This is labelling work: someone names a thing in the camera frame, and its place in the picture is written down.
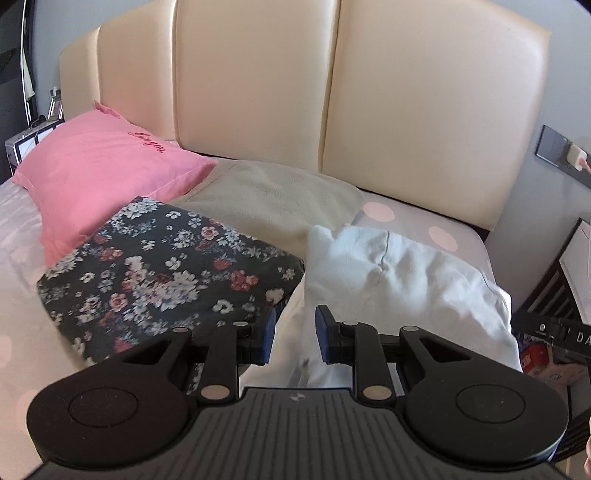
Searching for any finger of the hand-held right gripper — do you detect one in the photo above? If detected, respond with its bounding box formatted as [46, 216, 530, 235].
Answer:
[512, 308, 563, 346]

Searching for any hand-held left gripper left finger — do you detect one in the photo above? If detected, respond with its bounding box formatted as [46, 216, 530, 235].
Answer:
[111, 305, 277, 407]

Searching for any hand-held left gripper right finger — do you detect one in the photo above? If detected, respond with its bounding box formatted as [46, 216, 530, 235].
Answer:
[314, 304, 481, 407]

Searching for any grey t-shirt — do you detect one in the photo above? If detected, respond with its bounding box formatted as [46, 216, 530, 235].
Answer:
[302, 224, 525, 388]

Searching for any red and white box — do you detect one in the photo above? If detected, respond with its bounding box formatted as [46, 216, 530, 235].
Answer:
[519, 332, 573, 384]

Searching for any dark wooden nightstand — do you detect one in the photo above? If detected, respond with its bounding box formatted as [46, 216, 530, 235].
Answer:
[512, 217, 591, 462]

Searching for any dark floral folded garment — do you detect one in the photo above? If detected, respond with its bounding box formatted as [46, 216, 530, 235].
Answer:
[37, 196, 306, 365]

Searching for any beige folded garment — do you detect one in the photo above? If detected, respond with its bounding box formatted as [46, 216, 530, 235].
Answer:
[173, 159, 365, 250]

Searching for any pink pillow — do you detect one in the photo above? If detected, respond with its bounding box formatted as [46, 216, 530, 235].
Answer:
[11, 102, 218, 266]

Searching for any bed with polka dot sheet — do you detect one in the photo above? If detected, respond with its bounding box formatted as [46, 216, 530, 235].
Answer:
[0, 175, 497, 462]

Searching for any cream padded headboard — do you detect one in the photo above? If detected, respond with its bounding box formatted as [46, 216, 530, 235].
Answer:
[59, 0, 552, 234]

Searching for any white side cabinet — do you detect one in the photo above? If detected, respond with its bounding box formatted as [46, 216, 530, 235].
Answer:
[4, 119, 65, 167]

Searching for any black sliding wardrobe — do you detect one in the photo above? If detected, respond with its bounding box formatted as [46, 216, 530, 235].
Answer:
[0, 0, 37, 153]

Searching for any white wall plug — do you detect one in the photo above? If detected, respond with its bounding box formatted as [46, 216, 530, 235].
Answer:
[566, 142, 589, 171]

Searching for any dark grey wall socket panel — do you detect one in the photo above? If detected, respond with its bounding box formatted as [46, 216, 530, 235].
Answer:
[534, 124, 591, 188]

